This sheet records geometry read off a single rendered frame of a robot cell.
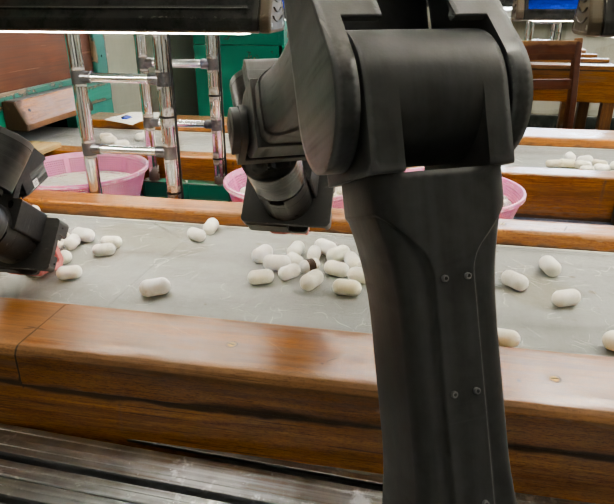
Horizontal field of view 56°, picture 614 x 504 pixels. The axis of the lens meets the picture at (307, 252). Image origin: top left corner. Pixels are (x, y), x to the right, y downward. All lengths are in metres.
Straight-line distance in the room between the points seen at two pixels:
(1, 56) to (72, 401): 1.10
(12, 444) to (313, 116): 0.50
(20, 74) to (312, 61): 1.42
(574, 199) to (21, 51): 1.32
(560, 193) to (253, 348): 0.82
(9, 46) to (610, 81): 2.82
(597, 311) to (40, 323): 0.63
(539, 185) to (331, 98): 1.01
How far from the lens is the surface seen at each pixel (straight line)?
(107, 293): 0.77
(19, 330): 0.67
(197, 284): 0.76
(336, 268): 0.76
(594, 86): 3.48
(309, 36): 0.27
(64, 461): 0.64
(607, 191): 1.27
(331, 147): 0.25
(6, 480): 0.64
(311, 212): 0.65
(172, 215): 0.98
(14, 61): 1.64
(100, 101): 1.94
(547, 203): 1.25
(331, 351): 0.57
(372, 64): 0.25
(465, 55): 0.27
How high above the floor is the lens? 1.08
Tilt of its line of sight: 23 degrees down
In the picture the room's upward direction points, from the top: straight up
